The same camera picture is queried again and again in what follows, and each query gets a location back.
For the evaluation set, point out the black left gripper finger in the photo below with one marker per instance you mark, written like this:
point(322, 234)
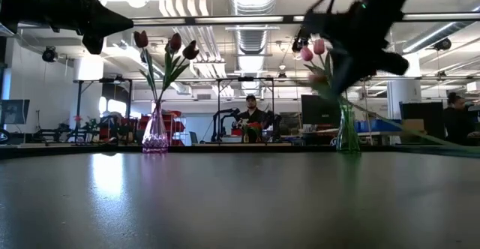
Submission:
point(107, 28)
point(105, 14)

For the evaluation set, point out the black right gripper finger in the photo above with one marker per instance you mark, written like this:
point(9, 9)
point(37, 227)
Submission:
point(350, 69)
point(336, 69)

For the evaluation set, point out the light pink artificial tulip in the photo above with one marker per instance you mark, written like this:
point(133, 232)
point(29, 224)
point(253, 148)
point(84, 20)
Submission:
point(319, 46)
point(306, 53)
point(318, 78)

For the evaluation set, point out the dark pink artificial tulip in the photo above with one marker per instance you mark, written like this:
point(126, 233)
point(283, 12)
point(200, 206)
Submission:
point(175, 42)
point(141, 39)
point(190, 50)

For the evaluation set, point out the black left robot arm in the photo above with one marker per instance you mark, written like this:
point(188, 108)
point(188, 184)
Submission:
point(22, 5)

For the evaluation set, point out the black background robot arm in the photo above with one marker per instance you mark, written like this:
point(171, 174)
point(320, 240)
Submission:
point(221, 123)

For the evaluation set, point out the green glass vase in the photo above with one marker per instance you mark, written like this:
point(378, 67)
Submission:
point(348, 132)

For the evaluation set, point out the red flowers in vase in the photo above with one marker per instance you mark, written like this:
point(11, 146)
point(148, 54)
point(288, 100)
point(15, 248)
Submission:
point(253, 127)

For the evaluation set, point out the pink glass vase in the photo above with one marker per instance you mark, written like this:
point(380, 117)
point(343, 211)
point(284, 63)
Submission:
point(155, 136)

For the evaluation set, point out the black monitor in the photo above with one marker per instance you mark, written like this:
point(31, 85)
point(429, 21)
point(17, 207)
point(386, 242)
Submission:
point(420, 112)
point(318, 110)
point(13, 111)

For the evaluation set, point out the black ceiling spotlight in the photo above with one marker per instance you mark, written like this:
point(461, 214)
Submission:
point(442, 44)
point(49, 54)

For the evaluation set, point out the black overhead crossbar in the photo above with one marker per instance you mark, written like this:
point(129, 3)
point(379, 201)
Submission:
point(288, 18)

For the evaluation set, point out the blue storage bin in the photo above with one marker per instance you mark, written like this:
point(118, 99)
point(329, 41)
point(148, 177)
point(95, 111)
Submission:
point(378, 125)

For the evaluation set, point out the cardboard box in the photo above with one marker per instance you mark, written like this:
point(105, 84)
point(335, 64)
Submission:
point(412, 124)

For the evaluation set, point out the person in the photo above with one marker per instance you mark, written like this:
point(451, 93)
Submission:
point(252, 116)
point(455, 121)

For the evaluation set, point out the red storage bins shelf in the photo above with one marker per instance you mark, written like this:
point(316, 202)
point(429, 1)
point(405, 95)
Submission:
point(176, 125)

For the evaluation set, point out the black table mat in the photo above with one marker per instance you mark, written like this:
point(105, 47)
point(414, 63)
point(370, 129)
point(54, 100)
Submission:
point(240, 204)

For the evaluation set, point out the black background rig frame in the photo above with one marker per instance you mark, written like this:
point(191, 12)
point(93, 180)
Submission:
point(245, 78)
point(105, 80)

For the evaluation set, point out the silver ventilation duct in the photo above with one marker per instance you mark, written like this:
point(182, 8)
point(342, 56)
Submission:
point(253, 1)

